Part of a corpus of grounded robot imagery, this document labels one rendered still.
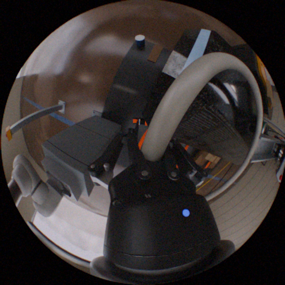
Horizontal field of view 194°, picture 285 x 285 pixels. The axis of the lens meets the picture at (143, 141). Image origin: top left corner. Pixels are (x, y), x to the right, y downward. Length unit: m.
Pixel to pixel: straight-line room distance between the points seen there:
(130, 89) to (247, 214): 6.00
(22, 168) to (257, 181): 5.91
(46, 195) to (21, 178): 0.18
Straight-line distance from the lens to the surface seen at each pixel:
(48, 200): 0.62
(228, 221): 5.76
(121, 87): 1.04
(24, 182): 0.59
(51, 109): 1.55
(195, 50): 0.33
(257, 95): 0.34
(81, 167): 0.51
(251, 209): 5.49
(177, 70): 0.28
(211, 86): 0.28
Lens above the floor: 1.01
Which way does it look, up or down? 61 degrees down
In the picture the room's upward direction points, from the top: 177 degrees counter-clockwise
